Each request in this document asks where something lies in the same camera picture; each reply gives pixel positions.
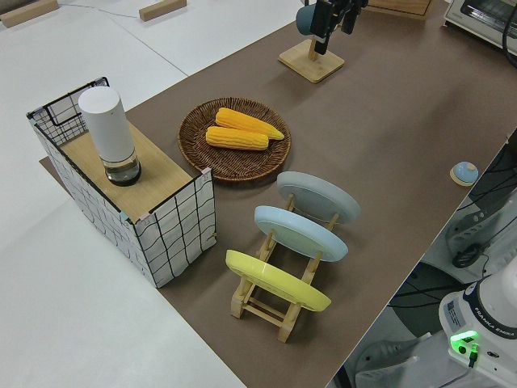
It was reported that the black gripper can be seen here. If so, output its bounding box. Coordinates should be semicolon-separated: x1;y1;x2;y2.
312;0;369;56

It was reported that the dark teal mug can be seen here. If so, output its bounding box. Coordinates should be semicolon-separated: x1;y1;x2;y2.
296;5;320;36

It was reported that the wooden mug tree stand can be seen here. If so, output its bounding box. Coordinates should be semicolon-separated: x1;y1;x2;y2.
278;34;346;85

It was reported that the light wooden cabinet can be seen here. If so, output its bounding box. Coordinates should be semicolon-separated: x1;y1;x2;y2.
365;0;431;21

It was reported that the brown table mat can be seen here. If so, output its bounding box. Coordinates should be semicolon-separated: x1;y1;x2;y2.
39;0;517;388

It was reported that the yellow corn cob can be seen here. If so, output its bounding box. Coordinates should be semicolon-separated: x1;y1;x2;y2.
205;125;270;152
215;107;286;141

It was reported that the white toaster oven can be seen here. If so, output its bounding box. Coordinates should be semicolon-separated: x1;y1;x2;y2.
441;0;517;52

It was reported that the grey plate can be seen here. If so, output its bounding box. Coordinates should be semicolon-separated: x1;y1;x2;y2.
276;171;361;227

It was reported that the light wooden block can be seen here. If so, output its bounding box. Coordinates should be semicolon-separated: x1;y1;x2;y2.
138;0;188;22
0;0;60;29

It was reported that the brown wicker basket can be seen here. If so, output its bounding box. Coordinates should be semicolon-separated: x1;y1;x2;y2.
178;96;292;186

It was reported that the blue dome bell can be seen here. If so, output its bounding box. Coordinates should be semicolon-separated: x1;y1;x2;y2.
449;161;480;187

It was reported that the light blue plate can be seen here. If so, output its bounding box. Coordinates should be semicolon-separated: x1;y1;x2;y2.
254;205;349;264

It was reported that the white power strip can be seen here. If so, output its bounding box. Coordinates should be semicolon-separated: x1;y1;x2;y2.
443;208;492;254

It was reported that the white cylinder dispenser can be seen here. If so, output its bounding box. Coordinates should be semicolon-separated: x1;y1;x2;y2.
78;87;143;188

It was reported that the yellow plate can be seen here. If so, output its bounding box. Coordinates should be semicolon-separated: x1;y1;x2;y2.
225;249;333;312

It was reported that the black plug adapter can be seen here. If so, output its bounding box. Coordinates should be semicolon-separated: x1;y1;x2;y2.
452;243;483;269

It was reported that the wooden plate rack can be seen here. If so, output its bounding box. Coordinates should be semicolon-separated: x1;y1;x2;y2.
229;192;341;344

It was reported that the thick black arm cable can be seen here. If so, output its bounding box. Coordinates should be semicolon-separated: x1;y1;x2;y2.
500;0;517;70

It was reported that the thin grey wire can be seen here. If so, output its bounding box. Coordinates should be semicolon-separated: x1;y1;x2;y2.
58;2;141;19

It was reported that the wire grid wooden shelf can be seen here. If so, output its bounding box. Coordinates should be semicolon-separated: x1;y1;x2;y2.
26;75;217;289

